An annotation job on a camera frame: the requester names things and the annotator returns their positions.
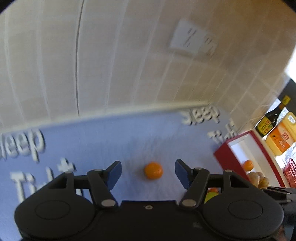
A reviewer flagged red rimmed white tray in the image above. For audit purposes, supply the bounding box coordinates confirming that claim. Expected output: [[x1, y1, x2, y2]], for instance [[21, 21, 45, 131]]
[[214, 130, 289, 187]]

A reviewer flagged orange tangerine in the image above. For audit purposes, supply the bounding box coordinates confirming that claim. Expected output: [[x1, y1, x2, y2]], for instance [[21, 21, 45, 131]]
[[144, 162, 163, 180], [242, 160, 254, 172], [208, 188, 220, 193]]

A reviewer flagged dark soy sauce bottle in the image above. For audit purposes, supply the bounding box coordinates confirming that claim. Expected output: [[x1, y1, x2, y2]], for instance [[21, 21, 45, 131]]
[[255, 95, 290, 137]]

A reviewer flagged green round fruit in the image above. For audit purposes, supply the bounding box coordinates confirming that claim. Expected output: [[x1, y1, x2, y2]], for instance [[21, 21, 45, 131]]
[[204, 192, 220, 203]]

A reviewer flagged brown round fruit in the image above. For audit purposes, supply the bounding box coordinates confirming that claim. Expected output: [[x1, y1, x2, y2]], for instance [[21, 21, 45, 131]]
[[247, 172, 260, 187], [258, 177, 269, 189]]

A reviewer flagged blue sleep tight mat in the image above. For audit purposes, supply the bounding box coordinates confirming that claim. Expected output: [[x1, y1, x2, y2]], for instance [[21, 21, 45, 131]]
[[1, 106, 237, 240]]

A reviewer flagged white wall socket panel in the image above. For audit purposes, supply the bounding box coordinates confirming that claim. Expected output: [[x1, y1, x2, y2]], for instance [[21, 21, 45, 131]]
[[168, 19, 218, 57]]

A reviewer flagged yellow detergent jug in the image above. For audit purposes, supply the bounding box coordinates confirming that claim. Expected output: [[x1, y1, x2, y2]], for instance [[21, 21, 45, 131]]
[[266, 112, 296, 156]]

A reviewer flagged red plastic basket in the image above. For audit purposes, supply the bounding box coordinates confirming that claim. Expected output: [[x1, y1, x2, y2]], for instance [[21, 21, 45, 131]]
[[283, 158, 296, 188]]

